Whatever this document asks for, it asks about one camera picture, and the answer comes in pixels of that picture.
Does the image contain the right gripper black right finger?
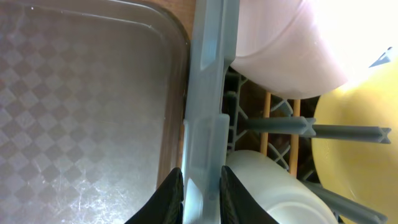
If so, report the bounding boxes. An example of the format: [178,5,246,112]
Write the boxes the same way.
[220,166,278,224]

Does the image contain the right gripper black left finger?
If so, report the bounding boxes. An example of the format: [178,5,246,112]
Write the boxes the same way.
[125,167,183,224]

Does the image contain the white paper cup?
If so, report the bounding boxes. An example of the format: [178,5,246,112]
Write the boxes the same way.
[226,151,337,224]

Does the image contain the yellow plate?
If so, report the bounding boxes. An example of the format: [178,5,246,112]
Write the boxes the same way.
[312,61,397,223]

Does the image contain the white bowl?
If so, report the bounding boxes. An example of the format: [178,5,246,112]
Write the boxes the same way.
[229,0,398,100]

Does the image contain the grey plastic dishwasher rack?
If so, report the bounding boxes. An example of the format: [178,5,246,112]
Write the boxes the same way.
[182,1,391,223]

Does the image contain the dark brown serving tray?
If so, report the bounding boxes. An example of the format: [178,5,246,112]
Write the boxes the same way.
[1,1,189,223]

